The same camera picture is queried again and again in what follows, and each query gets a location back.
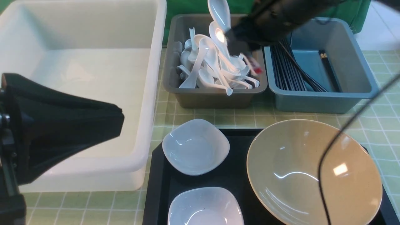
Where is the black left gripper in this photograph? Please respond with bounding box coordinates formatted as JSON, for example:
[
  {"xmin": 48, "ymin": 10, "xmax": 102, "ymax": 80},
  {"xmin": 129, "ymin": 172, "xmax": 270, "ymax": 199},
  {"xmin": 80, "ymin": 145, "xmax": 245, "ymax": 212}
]
[{"xmin": 1, "ymin": 73, "xmax": 125, "ymax": 225}]

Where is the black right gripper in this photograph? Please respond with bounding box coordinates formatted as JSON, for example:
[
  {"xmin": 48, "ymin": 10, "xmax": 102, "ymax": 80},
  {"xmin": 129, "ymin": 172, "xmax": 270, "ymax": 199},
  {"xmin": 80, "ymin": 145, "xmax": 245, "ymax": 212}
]
[{"xmin": 225, "ymin": 0, "xmax": 342, "ymax": 52}]

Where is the white spoon with red handle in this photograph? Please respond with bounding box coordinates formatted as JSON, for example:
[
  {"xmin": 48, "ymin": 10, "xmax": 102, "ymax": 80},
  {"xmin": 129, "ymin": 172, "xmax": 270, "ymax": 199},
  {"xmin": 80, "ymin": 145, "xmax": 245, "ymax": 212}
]
[{"xmin": 239, "ymin": 53, "xmax": 263, "ymax": 76}]

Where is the large tan noodle bowl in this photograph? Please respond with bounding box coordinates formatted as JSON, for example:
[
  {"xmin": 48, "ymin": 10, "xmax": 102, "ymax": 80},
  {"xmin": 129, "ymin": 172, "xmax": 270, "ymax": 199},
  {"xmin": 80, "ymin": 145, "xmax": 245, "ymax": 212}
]
[{"xmin": 246, "ymin": 119, "xmax": 383, "ymax": 225}]

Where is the white square dish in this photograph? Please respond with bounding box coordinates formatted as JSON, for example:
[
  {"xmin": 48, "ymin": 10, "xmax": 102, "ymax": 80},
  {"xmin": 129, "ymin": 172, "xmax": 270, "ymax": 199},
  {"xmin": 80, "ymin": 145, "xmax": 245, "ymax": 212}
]
[
  {"xmin": 162, "ymin": 119, "xmax": 230, "ymax": 176},
  {"xmin": 167, "ymin": 187, "xmax": 244, "ymax": 225}
]

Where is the bundle of black chopsticks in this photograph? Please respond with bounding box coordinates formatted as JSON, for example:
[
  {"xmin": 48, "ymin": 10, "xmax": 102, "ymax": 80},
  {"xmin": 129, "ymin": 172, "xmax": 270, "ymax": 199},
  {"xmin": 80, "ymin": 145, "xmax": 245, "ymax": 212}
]
[{"xmin": 270, "ymin": 37, "xmax": 343, "ymax": 93}]

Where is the pile of white spoons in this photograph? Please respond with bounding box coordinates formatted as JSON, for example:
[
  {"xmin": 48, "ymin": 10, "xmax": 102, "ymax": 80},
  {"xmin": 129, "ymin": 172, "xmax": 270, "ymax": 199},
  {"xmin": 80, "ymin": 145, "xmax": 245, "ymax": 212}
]
[{"xmin": 177, "ymin": 0, "xmax": 260, "ymax": 96}]

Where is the blue chopstick bin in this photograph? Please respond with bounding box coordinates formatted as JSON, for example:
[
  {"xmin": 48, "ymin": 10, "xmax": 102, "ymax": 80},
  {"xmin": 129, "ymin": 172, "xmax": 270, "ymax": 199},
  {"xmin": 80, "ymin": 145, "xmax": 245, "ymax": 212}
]
[{"xmin": 263, "ymin": 17, "xmax": 378, "ymax": 114}]

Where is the grey spoon bin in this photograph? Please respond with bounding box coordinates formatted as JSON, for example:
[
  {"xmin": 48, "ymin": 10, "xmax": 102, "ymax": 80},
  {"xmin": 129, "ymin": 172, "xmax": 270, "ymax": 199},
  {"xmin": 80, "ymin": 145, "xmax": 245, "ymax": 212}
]
[{"xmin": 162, "ymin": 14, "xmax": 268, "ymax": 109}]

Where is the large white plastic tub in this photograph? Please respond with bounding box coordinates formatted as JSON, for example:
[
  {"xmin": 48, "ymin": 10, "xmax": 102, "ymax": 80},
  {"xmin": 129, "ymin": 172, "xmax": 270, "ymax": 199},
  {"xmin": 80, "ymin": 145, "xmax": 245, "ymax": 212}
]
[{"xmin": 0, "ymin": 0, "xmax": 167, "ymax": 193}]

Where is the green cloth backdrop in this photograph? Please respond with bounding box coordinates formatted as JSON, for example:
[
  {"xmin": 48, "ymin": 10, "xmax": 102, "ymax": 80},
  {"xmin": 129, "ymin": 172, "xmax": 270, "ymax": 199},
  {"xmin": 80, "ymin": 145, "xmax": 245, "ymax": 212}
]
[{"xmin": 162, "ymin": 0, "xmax": 371, "ymax": 46}]

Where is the black serving tray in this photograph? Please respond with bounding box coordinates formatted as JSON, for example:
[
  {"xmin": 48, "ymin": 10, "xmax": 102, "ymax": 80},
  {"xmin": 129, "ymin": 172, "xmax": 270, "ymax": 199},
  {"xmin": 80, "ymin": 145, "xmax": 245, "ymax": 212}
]
[{"xmin": 143, "ymin": 129, "xmax": 399, "ymax": 225}]

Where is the green tiled table mat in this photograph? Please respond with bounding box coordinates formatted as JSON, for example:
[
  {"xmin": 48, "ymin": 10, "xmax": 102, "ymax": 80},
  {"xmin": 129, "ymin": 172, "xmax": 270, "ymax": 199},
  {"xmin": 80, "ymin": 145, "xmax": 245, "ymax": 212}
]
[{"xmin": 22, "ymin": 47, "xmax": 400, "ymax": 225}]

